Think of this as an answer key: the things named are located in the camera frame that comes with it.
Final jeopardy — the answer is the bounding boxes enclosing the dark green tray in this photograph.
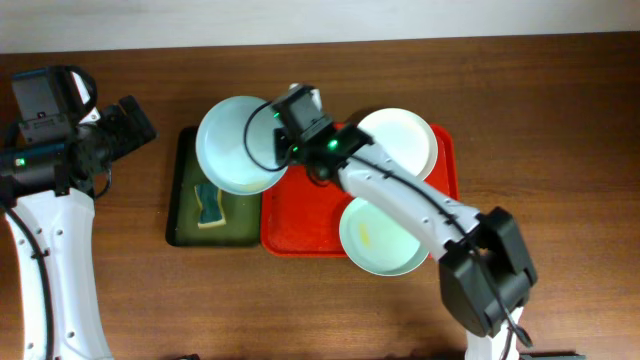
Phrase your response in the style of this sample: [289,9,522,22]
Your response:
[165,127,261,247]

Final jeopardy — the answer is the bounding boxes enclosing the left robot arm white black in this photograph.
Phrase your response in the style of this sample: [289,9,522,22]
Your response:
[1,96,157,359]

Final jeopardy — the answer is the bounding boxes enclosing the mint green plate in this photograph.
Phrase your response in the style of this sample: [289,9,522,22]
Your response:
[339,198,430,277]

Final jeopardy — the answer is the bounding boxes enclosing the white plate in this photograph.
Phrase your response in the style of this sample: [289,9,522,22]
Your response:
[358,108,438,180]

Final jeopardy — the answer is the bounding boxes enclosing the yellow green sponge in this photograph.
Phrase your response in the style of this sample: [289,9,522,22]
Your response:
[194,183,226,229]

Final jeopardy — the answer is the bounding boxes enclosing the light blue plate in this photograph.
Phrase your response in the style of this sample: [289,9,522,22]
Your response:
[195,96,286,195]

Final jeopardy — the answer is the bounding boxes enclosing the red plastic tray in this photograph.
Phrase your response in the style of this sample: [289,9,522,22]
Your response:
[259,122,460,259]

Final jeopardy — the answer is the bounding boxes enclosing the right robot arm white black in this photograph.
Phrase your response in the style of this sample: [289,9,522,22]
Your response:
[274,126,538,359]

